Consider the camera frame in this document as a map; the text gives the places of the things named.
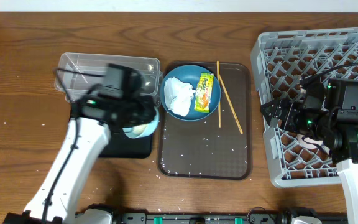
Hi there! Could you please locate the brown serving tray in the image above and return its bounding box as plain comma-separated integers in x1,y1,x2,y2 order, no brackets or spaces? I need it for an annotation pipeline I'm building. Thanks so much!
158,62,252,180

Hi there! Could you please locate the clear plastic bin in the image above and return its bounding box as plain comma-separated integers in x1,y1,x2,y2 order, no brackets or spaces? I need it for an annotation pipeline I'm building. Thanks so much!
58,52,163,108

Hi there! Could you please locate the light blue rice bowl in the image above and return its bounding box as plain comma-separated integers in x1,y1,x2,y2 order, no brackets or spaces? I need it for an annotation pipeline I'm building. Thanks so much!
122,108,160,139

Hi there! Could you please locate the wooden chopstick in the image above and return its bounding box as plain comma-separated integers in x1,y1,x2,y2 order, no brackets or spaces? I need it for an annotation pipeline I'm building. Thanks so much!
219,76,244,134
216,60,222,128

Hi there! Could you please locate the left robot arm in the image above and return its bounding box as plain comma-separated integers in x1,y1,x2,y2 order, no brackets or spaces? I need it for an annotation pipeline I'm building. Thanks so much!
4,64,157,223

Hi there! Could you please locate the white cup pink inside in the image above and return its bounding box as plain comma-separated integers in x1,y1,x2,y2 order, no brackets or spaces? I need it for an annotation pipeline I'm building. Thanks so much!
297,134,323,149

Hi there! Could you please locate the white tissue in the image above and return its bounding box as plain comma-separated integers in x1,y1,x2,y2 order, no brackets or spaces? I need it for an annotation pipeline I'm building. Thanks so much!
164,77,195,116

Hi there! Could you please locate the black plastic tray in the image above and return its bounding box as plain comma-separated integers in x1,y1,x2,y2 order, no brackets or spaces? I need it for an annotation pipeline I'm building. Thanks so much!
68,105,155,159

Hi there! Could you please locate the yellow green snack wrapper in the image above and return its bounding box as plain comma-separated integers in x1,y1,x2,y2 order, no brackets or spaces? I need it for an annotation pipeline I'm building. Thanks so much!
195,73,214,113

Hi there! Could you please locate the blue plate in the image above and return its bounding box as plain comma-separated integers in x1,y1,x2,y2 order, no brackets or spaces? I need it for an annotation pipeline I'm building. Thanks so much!
160,65,221,121

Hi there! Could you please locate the grey dishwasher rack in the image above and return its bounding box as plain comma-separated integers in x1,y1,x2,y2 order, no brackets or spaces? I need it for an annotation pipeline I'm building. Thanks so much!
250,27,358,188

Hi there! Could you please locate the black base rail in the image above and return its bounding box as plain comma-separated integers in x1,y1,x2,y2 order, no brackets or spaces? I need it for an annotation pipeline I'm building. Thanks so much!
73,203,347,224

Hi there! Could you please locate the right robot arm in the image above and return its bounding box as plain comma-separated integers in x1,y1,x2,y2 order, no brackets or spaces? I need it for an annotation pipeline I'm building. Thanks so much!
260,78,358,223

